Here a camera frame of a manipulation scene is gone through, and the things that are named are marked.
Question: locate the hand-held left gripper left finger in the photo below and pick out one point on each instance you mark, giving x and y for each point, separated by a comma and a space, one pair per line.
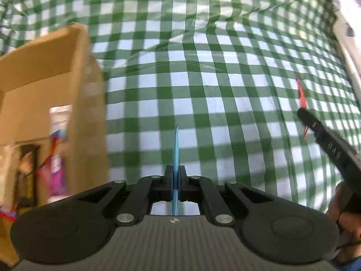
168, 183

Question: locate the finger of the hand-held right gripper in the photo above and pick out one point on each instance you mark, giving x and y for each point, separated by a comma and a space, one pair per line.
330, 146

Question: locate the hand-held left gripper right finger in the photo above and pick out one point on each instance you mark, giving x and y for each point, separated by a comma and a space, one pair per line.
182, 183

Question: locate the small blue snack packet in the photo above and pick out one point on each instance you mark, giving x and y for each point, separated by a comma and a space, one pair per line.
176, 152

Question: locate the thin red snack packet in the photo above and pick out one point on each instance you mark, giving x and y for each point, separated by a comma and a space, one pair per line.
301, 93

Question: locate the cardboard box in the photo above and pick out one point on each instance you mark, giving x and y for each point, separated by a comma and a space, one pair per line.
87, 118

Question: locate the purple snack packet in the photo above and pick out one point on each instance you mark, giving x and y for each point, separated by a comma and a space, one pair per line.
57, 172

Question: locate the dark brown snack packet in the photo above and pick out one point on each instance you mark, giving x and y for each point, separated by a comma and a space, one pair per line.
28, 175

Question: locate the person's right hand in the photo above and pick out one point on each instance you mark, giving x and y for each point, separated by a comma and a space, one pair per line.
349, 225

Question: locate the green checkered cloth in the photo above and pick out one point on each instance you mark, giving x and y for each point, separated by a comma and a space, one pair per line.
211, 90

